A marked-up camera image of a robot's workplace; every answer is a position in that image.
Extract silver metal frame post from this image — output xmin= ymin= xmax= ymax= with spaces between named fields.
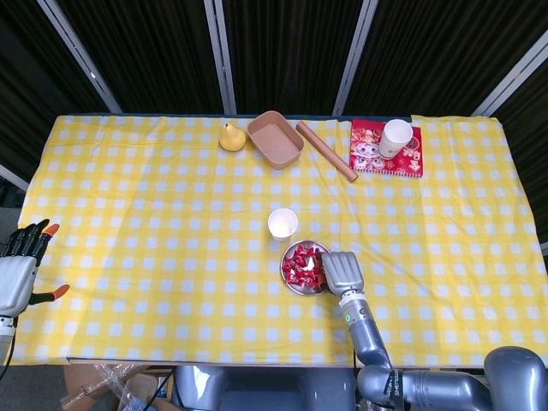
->
xmin=0 ymin=164 xmax=31 ymax=193
xmin=472 ymin=29 xmax=548 ymax=117
xmin=203 ymin=0 xmax=238 ymax=116
xmin=332 ymin=0 xmax=380 ymax=116
xmin=36 ymin=0 xmax=123 ymax=115

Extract brown cardboard tube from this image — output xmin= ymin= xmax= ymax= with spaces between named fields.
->
xmin=296 ymin=121 xmax=360 ymax=184

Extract grey robot torso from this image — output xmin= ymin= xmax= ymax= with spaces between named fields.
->
xmin=173 ymin=365 xmax=359 ymax=411

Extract clear plastic wrap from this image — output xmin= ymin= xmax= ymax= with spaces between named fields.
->
xmin=87 ymin=363 xmax=155 ymax=411

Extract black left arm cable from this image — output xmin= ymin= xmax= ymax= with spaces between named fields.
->
xmin=0 ymin=314 xmax=19 ymax=382

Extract black printed arm strap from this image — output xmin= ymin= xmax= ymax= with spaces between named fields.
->
xmin=387 ymin=366 xmax=406 ymax=408

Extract white paper cup stack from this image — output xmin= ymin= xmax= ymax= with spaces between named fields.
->
xmin=378 ymin=119 xmax=414 ymax=159

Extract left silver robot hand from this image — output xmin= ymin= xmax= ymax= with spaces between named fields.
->
xmin=0 ymin=218 xmax=71 ymax=320

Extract single white paper cup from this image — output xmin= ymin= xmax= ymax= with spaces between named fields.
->
xmin=267 ymin=207 xmax=299 ymax=241

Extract yellow pear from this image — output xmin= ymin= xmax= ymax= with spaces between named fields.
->
xmin=218 ymin=122 xmax=247 ymax=152

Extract red spiral notebook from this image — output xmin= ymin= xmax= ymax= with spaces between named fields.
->
xmin=348 ymin=118 xmax=425 ymax=180

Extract brown paper food box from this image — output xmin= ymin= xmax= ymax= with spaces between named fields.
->
xmin=247 ymin=110 xmax=306 ymax=171

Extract yellow white checkered tablecloth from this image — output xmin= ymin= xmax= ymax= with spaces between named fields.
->
xmin=9 ymin=113 xmax=547 ymax=367

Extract brown cardboard box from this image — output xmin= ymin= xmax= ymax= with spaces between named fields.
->
xmin=59 ymin=363 xmax=176 ymax=411

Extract black pleated curtain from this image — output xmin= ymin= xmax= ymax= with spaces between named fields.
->
xmin=0 ymin=0 xmax=548 ymax=258

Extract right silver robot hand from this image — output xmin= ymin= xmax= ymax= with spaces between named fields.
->
xmin=317 ymin=251 xmax=366 ymax=297

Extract round steel plate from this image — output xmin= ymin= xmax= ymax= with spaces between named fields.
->
xmin=280 ymin=239 xmax=333 ymax=296

